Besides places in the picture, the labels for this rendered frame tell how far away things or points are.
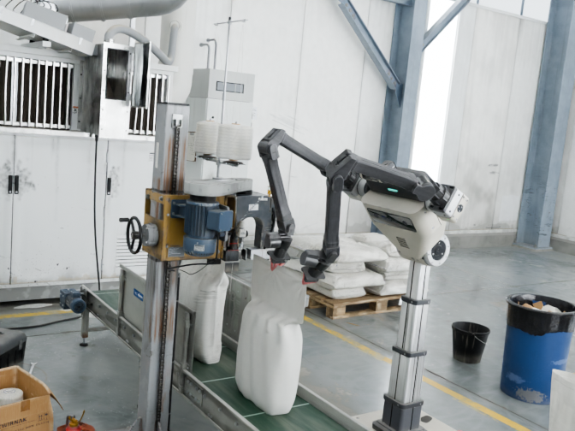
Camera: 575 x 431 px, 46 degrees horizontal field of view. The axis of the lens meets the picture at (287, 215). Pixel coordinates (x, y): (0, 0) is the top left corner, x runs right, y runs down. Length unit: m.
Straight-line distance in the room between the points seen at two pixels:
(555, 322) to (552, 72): 7.36
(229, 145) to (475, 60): 7.70
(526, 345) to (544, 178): 6.96
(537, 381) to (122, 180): 3.65
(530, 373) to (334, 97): 4.90
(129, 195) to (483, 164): 6.29
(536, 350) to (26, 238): 3.95
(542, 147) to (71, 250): 7.97
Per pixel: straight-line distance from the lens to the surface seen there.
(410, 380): 3.35
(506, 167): 11.21
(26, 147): 5.72
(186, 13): 6.51
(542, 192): 11.56
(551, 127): 11.53
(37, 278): 5.92
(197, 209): 3.01
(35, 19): 5.47
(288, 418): 3.21
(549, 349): 4.82
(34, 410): 3.74
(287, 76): 8.24
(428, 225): 2.97
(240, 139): 3.05
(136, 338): 4.15
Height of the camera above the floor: 1.74
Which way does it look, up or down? 8 degrees down
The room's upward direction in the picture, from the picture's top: 5 degrees clockwise
